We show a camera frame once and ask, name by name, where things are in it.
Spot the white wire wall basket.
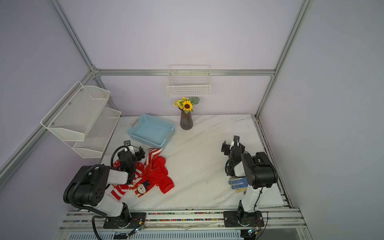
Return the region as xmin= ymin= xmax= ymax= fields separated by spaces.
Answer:
xmin=166 ymin=65 xmax=211 ymax=97

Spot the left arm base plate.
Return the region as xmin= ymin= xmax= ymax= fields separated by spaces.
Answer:
xmin=103 ymin=212 xmax=147 ymax=229

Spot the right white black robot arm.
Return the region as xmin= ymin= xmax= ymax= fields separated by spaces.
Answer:
xmin=221 ymin=136 xmax=278 ymax=227

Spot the dark ribbed glass vase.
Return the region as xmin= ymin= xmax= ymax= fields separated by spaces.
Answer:
xmin=180 ymin=110 xmax=194 ymax=131

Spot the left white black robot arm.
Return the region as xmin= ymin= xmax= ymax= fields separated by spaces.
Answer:
xmin=63 ymin=141 xmax=145 ymax=223

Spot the white mesh shelf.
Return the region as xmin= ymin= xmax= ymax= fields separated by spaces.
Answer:
xmin=71 ymin=108 xmax=121 ymax=159
xmin=41 ymin=82 xmax=110 ymax=142

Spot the red white striped sock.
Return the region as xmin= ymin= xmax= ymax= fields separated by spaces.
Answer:
xmin=109 ymin=149 xmax=162 ymax=201

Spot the red snowman sock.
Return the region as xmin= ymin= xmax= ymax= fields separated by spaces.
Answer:
xmin=153 ymin=156 xmax=175 ymax=194
xmin=134 ymin=173 xmax=160 ymax=198

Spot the lower white mesh shelf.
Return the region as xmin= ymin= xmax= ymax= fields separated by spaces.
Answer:
xmin=71 ymin=108 xmax=121 ymax=159

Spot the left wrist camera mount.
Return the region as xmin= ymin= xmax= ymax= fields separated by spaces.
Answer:
xmin=124 ymin=140 xmax=135 ymax=154

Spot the upper white mesh shelf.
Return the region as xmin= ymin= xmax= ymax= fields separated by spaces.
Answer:
xmin=41 ymin=82 xmax=110 ymax=142

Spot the light blue plastic basket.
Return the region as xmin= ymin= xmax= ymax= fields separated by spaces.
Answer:
xmin=127 ymin=114 xmax=176 ymax=149

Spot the yellow artificial sunflower bouquet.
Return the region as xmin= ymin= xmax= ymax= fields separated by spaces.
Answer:
xmin=174 ymin=97 xmax=200 ymax=115

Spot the aluminium rail front frame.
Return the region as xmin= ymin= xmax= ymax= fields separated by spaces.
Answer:
xmin=59 ymin=208 xmax=308 ymax=232

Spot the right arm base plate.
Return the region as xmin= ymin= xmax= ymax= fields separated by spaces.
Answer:
xmin=223 ymin=211 xmax=265 ymax=227

